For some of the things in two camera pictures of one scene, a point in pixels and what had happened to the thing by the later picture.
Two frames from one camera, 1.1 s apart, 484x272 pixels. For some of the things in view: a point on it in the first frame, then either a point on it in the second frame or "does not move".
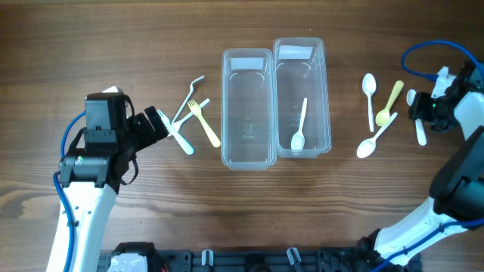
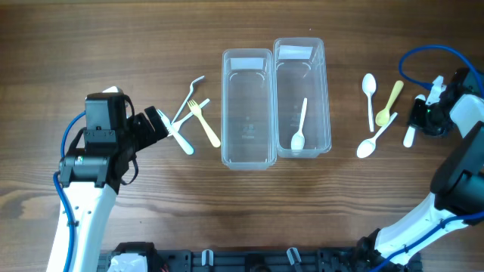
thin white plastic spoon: [298, 140] does not move
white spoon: [420, 131] to [410, 132]
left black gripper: [148, 136] does not move
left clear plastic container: [248, 109] does not move
